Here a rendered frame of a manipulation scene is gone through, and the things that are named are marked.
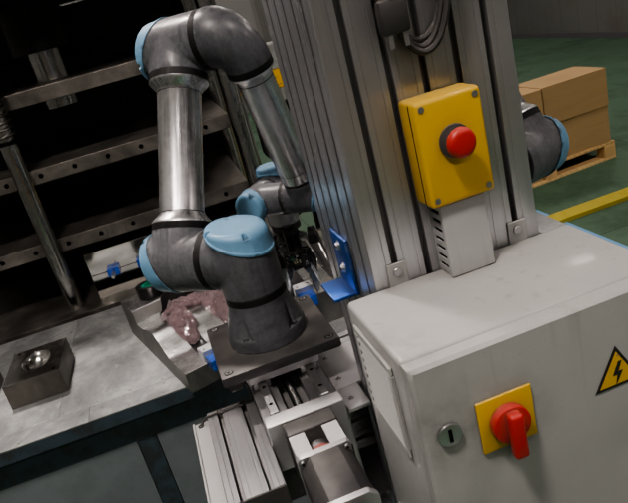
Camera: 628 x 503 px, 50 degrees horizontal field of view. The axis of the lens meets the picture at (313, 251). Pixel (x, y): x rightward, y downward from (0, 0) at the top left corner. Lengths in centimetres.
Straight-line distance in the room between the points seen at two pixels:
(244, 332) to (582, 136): 406
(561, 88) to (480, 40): 401
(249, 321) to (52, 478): 86
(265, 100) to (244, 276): 37
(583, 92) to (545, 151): 360
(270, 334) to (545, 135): 67
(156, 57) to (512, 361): 89
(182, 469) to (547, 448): 123
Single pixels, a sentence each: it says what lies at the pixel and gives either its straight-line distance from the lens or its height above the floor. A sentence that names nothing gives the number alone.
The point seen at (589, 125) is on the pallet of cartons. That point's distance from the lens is 508.
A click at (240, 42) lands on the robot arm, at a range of 130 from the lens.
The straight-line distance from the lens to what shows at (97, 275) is 252.
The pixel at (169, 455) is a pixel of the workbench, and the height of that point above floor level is 60.
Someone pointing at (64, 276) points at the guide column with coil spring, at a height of 92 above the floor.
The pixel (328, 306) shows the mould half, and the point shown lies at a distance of 177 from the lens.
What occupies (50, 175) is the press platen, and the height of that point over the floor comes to 126.
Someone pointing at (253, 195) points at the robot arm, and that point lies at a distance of 150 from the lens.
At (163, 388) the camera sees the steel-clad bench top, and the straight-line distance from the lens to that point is 175.
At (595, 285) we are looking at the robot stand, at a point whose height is 123.
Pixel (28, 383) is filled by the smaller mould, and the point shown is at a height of 86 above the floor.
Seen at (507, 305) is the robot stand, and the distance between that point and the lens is 80.
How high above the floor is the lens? 162
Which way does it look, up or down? 21 degrees down
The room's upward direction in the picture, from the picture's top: 15 degrees counter-clockwise
